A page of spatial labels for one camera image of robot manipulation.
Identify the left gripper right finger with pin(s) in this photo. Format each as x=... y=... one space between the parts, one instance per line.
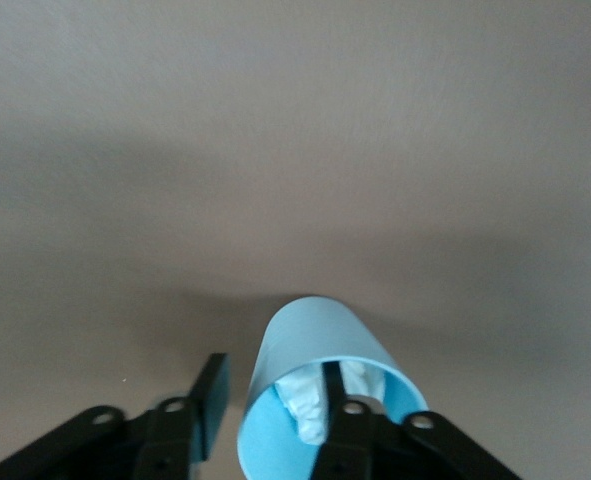
x=375 y=445

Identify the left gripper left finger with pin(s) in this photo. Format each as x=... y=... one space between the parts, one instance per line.
x=165 y=435

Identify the blue cup holding tissue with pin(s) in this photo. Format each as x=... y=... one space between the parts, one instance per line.
x=315 y=330

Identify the crumpled white tissue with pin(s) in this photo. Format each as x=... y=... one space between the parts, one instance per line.
x=305 y=400

